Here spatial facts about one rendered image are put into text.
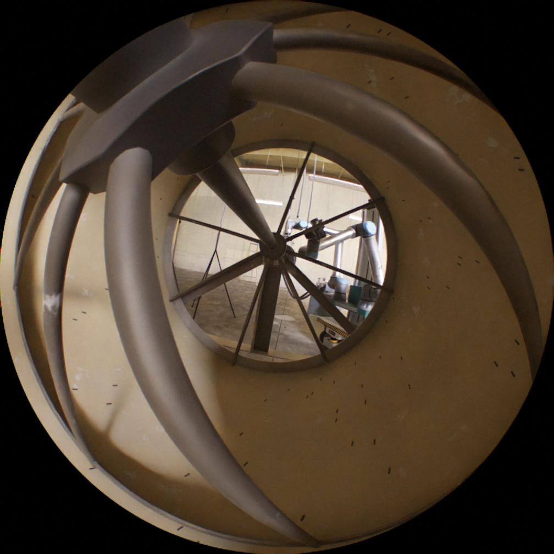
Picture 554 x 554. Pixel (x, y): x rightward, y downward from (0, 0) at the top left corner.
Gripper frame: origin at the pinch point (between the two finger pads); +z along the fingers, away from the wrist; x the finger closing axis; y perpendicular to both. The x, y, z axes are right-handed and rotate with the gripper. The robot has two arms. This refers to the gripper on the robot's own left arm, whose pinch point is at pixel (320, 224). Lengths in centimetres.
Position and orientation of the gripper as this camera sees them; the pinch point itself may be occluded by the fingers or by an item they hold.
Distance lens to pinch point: 107.6
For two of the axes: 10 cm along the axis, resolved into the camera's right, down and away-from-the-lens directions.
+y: 9.0, -4.3, -0.8
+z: -0.8, 0.2, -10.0
